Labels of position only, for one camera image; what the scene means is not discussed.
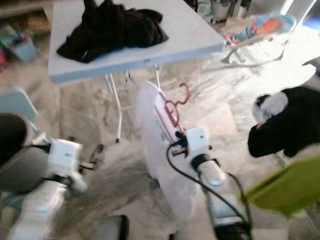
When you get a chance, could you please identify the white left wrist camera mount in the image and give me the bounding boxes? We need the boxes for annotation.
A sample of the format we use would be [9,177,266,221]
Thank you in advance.
[47,139,85,188]

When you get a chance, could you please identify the white garment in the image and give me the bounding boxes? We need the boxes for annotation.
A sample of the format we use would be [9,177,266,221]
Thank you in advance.
[135,80,211,226]

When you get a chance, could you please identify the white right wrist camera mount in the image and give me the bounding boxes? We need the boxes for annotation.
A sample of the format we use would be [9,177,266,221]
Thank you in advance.
[185,127,212,158]

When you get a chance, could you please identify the green T-shirt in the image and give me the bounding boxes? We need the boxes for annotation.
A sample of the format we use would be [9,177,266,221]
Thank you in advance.
[245,156,320,217]

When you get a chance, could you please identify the light blue lid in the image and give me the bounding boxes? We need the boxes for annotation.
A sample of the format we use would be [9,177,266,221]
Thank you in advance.
[0,87,40,123]

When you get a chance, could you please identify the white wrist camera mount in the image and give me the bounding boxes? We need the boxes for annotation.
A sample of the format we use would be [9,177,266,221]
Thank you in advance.
[185,127,212,158]
[47,139,85,188]

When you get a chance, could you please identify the black and white hoodie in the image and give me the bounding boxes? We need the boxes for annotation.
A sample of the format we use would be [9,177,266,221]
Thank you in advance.
[247,86,320,158]

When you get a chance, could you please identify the black garment with cyan mark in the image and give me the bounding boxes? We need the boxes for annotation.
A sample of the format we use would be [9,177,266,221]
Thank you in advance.
[56,0,170,64]

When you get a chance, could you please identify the grey left robot leg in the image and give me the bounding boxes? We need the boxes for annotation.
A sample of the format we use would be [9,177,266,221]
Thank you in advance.
[90,215,130,240]

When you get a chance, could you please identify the teal toy box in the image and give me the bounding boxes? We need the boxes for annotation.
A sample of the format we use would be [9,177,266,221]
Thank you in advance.
[1,31,40,65]

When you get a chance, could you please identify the pink plastic clothes hanger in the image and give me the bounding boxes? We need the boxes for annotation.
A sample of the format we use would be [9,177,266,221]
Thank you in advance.
[155,82,193,137]

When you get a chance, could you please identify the grey round laundry bucket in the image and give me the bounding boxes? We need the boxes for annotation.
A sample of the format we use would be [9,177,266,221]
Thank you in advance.
[0,114,53,196]

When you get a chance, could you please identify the colourful baby bouncer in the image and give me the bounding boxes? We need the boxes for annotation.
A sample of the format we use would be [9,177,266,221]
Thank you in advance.
[220,14,298,68]

